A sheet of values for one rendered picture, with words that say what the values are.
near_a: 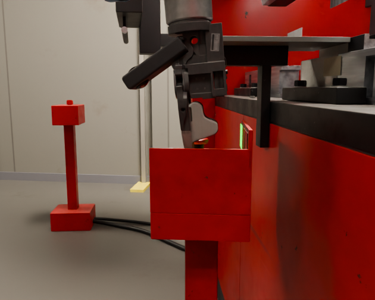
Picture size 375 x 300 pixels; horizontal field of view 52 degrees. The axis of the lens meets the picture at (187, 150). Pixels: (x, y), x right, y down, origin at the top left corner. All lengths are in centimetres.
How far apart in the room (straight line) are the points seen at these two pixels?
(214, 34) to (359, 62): 28
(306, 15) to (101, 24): 231
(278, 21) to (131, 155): 228
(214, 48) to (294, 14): 120
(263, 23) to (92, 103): 232
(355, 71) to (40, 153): 353
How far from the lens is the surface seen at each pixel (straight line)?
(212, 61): 61
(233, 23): 173
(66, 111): 245
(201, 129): 61
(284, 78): 120
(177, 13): 61
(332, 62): 86
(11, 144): 416
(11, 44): 410
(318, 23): 183
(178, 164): 60
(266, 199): 88
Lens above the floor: 90
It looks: 9 degrees down
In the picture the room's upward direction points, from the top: straight up
